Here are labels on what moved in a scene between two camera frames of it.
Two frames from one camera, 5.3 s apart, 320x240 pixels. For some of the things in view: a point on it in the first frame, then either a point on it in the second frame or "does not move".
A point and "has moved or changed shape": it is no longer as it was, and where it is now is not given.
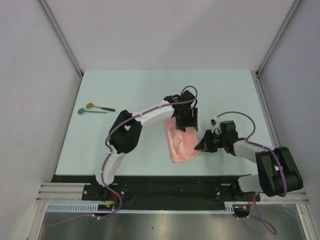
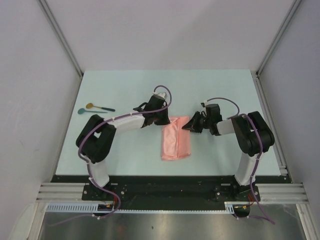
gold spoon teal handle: [90, 105] does not move
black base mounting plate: [168, 190] does not move
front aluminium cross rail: [73, 192] does not move
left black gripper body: [185, 120] -> [161, 117]
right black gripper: [205, 144] -> [192, 125]
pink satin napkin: [181, 144] has moved or changed shape
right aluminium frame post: [292, 9] does not move
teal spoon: [82, 111] does not move
